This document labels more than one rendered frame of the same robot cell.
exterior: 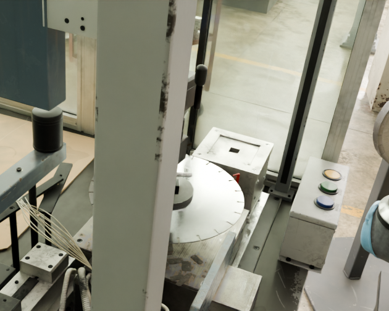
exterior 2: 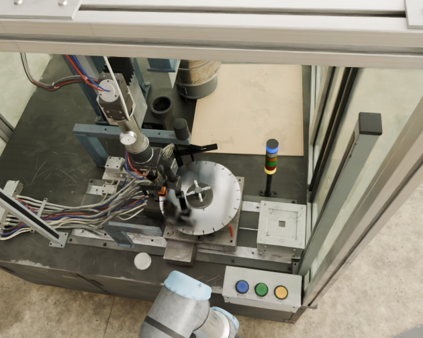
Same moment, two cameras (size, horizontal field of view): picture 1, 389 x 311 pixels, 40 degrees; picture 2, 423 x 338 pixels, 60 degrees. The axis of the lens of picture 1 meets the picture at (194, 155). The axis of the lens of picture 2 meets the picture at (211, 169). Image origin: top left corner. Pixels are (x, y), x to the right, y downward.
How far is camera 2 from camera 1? 1.37 m
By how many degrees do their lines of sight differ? 65
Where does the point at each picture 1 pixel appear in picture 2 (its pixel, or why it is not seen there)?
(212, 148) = (277, 210)
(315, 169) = (283, 279)
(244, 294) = (174, 255)
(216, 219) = (183, 223)
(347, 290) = not seen: outside the picture
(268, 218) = (264, 265)
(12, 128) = (289, 106)
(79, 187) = (250, 159)
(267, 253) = not seen: hidden behind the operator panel
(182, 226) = (173, 209)
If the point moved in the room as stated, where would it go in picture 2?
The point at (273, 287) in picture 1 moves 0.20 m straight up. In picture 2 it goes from (205, 274) to (199, 261)
